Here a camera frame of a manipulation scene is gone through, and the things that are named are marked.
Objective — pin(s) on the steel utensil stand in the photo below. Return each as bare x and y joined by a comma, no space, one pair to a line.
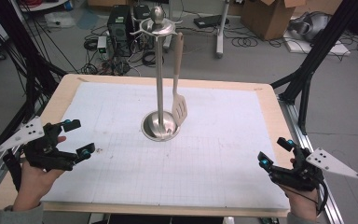
159,93

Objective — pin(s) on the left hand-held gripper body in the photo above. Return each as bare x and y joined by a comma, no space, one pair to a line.
48,155

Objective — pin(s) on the white grid mat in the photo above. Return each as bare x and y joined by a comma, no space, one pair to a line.
121,174

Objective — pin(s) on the person's right hand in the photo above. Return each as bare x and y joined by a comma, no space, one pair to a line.
304,203

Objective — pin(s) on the black metal frame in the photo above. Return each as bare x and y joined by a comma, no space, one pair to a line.
320,49
21,46

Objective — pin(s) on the brown cardboard box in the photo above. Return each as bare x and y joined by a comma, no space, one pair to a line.
267,18

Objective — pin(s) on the flat black device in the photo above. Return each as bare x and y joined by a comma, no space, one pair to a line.
209,21

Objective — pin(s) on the small white box device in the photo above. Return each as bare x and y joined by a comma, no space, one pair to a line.
102,43

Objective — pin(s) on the grey rounded device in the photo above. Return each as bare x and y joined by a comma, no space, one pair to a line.
318,26

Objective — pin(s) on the person's left hand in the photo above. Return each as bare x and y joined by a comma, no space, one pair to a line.
34,186

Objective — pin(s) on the white metal stand leg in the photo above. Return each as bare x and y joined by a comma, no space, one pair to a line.
220,37

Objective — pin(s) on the beige slotted spatula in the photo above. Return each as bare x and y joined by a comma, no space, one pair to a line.
176,53

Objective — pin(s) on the white flat board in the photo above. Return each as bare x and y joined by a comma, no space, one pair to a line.
335,49

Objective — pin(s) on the clear plastic bag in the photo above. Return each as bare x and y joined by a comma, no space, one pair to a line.
59,20

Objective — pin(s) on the black computer tower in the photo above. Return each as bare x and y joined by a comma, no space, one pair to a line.
119,28

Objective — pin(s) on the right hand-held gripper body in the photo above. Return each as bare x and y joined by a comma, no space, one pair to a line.
304,177

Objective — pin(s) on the aluminium rail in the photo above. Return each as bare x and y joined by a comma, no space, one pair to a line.
301,130

